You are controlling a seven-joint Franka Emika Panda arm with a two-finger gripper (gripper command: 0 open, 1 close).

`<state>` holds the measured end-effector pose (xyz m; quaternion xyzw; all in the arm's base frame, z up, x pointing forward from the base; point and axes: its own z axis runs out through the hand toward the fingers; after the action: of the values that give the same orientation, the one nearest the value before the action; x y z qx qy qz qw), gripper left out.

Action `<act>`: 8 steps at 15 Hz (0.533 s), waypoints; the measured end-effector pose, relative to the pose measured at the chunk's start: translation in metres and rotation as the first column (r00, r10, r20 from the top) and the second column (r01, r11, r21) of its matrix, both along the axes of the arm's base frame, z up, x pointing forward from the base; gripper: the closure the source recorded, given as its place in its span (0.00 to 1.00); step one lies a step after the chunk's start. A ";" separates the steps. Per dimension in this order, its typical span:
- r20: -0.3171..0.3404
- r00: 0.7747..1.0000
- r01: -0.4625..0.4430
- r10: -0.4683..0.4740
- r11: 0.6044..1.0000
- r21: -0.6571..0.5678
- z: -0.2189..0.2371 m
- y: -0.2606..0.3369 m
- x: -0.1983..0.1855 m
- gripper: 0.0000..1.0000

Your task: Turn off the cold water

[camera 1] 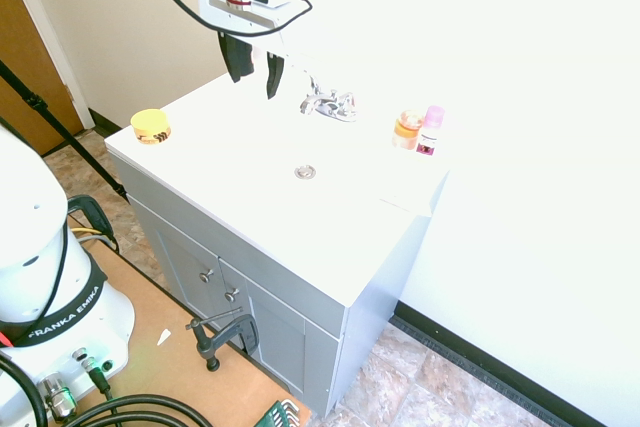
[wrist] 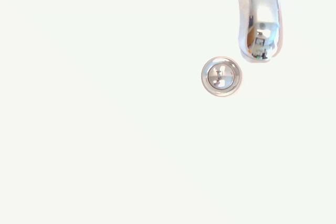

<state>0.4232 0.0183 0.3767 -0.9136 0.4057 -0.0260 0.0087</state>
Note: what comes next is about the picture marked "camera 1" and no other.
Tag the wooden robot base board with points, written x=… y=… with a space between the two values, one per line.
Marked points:
x=185 y=347

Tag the round metal cabinet knob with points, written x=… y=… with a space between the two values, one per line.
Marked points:
x=231 y=295
x=206 y=275

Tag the white sink countertop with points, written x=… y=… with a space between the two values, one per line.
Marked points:
x=280 y=167

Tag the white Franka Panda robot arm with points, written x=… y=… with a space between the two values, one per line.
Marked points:
x=47 y=292

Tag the yellow round jar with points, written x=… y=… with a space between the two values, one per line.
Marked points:
x=151 y=127

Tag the pink-capped small bottle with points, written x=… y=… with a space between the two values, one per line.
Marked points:
x=430 y=133

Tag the orange clear-capped bottle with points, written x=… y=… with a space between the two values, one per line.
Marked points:
x=407 y=129

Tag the chrome sink faucet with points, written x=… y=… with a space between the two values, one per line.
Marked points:
x=325 y=97

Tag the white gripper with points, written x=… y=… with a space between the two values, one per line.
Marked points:
x=235 y=9

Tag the brown wooden door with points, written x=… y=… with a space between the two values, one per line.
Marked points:
x=30 y=72

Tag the green hex key set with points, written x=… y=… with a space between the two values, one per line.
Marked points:
x=278 y=414

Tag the black tripod leg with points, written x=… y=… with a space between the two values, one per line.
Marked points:
x=60 y=129

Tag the chrome sink drain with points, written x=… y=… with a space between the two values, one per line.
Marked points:
x=305 y=171

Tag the grey vanity cabinet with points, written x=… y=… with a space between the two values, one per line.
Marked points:
x=280 y=292

